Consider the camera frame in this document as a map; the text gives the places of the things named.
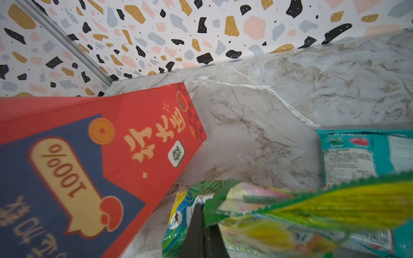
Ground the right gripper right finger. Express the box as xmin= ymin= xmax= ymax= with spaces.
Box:
xmin=204 ymin=224 xmax=229 ymax=258

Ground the red paper gift bag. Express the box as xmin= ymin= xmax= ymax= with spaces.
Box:
xmin=1 ymin=83 xmax=207 ymax=258

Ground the teal snack packet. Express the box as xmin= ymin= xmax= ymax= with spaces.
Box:
xmin=317 ymin=130 xmax=413 ymax=258

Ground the left corner aluminium post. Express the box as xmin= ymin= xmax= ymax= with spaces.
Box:
xmin=15 ymin=0 xmax=113 ymax=87

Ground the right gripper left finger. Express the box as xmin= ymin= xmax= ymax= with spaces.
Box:
xmin=179 ymin=204 xmax=204 ymax=258

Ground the green snack packet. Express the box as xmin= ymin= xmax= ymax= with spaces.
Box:
xmin=162 ymin=172 xmax=413 ymax=258

